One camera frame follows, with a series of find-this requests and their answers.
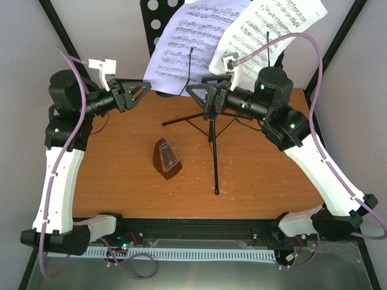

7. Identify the brown wooden metronome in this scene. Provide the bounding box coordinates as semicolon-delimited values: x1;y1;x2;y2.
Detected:
152;138;183;180

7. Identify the black music stand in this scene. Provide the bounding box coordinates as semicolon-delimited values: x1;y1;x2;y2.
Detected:
139;0;287;196

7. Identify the white sheet music paper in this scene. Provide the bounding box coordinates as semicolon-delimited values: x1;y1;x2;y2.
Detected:
209;1;328;75

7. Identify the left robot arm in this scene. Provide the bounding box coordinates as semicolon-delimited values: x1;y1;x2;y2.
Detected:
20;69;151;256

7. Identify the black frame post right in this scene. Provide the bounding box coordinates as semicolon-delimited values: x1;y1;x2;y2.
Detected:
304;0;368;93

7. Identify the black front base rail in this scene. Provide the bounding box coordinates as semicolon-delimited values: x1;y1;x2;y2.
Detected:
39;217;363;251

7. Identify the black frame post left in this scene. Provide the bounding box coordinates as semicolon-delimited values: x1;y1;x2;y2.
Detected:
38;0;97;92

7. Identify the clear plastic metronome cover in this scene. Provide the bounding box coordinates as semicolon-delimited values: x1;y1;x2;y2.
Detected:
159;142;180;172

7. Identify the purple cable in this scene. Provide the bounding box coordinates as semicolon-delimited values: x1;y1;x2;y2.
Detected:
38;45;157;279
235;32;387;269

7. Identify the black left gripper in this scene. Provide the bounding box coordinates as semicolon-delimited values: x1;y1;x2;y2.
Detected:
78;78;151;118

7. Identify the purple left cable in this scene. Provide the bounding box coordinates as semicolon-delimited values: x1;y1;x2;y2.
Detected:
38;45;157;279

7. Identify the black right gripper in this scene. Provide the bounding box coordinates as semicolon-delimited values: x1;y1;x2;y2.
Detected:
184;76;270;123

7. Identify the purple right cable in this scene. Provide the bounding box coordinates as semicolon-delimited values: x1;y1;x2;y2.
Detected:
235;32;387;269

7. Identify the black frame post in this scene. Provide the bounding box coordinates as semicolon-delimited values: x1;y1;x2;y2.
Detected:
304;0;368;93
38;0;97;92

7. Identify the light blue cable duct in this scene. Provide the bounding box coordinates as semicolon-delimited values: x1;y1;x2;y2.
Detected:
48;246;278;262

